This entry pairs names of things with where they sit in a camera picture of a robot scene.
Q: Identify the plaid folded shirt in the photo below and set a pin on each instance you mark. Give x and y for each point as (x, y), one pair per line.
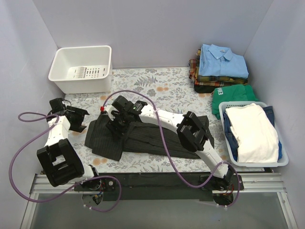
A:
(216, 81)

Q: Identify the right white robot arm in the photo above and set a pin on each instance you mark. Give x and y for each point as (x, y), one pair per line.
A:
(191, 133)

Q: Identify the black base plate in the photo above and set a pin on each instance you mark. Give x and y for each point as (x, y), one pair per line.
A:
(163, 186)

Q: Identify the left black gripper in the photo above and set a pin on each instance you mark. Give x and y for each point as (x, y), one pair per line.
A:
(77, 118)

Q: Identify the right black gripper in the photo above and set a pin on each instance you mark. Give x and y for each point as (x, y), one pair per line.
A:
(116, 122)

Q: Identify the white garment in basket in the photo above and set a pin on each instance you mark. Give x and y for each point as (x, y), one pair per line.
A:
(255, 133)

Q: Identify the aluminium rail frame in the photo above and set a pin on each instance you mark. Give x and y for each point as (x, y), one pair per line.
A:
(253, 183)

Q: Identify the light blue folded shirt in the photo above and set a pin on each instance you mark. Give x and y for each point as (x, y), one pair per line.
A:
(221, 61)

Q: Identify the white plastic bin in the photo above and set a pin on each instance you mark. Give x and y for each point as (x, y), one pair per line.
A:
(81, 70)

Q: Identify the green folded shirt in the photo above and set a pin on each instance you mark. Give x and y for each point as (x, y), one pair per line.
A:
(236, 92)

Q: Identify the floral table mat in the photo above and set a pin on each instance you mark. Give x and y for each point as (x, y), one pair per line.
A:
(170, 89)

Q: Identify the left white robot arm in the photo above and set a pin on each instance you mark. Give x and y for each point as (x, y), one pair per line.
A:
(58, 158)

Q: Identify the black pinstriped long sleeve shirt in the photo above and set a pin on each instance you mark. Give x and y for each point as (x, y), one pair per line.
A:
(140, 138)

